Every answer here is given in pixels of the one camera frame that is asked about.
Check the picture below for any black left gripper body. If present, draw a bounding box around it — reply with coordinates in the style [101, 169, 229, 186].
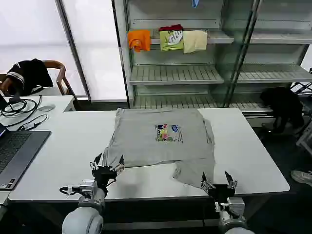
[92, 165, 117, 189]

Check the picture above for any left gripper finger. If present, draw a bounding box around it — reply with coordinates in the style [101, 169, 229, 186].
[89, 153, 103, 172]
[110, 154, 125, 175]

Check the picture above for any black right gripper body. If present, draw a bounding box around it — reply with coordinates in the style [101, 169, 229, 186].
[208, 184, 236, 204]

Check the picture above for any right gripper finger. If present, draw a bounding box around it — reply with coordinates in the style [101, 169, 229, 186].
[200, 171, 215, 192]
[224, 171, 238, 190]

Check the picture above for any grey printed t-shirt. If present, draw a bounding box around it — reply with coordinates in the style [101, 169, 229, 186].
[103, 107, 217, 189]

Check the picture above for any person's foot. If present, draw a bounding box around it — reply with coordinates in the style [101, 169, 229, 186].
[290, 170, 312, 187]

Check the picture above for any white computer mouse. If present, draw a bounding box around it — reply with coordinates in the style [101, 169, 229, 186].
[39, 104, 57, 113]

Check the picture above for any grey open laptop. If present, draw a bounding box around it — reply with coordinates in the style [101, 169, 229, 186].
[0, 121, 52, 191]

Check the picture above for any brown wooden chair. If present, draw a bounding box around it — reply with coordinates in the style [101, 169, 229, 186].
[0, 60, 77, 97]

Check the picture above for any metal shelf rack with clothes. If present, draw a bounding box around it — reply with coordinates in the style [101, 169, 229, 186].
[111, 0, 312, 118]

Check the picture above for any black jacket with white stripes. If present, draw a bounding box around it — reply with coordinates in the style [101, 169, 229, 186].
[6, 58, 54, 96]

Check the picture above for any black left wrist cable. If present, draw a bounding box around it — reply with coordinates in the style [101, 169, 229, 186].
[58, 186, 81, 196]

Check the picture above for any adapter cable with white dongle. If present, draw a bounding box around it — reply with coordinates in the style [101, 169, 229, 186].
[4, 114, 50, 132]

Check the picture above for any coiled black cable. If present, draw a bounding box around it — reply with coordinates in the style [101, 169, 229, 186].
[0, 94, 42, 118]

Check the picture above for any dark window frame post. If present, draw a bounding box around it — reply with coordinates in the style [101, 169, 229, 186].
[54, 0, 93, 104]

